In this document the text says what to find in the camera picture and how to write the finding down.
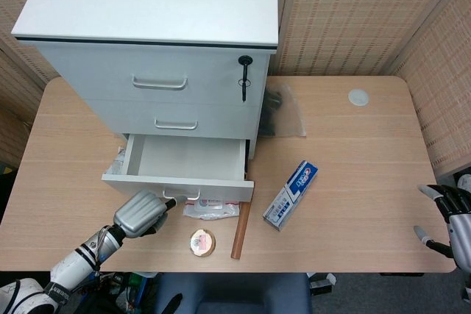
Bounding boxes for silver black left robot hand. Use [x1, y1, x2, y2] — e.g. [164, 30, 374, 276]
[112, 188, 178, 238]

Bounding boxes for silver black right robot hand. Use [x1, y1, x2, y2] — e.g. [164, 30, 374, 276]
[414, 183, 471, 274]

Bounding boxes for silver drawer handle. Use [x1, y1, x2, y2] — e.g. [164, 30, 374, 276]
[153, 118, 199, 131]
[161, 188, 202, 201]
[131, 74, 188, 91]

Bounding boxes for white deep drawer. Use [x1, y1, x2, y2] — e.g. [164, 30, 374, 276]
[101, 133, 255, 203]

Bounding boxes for white drawer with lock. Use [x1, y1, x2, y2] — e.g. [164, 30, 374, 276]
[35, 43, 272, 107]

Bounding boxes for pink white wet wipes pack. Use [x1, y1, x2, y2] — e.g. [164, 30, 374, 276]
[183, 198, 242, 221]

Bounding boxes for wooden rolling pin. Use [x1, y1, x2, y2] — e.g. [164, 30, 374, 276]
[230, 201, 252, 260]

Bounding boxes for woven bamboo screen panel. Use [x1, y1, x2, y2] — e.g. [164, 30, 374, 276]
[389, 0, 471, 179]
[272, 0, 471, 76]
[0, 0, 62, 168]

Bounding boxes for blue white toothpaste box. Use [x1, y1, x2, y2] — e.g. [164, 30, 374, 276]
[261, 160, 320, 232]

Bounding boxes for black key in lock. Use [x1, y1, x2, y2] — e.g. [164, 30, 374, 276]
[237, 54, 255, 104]

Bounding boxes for clear plastic bag black parts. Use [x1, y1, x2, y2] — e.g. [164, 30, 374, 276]
[259, 84, 308, 138]

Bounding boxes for grey round cable grommet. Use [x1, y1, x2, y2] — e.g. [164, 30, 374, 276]
[347, 88, 370, 108]

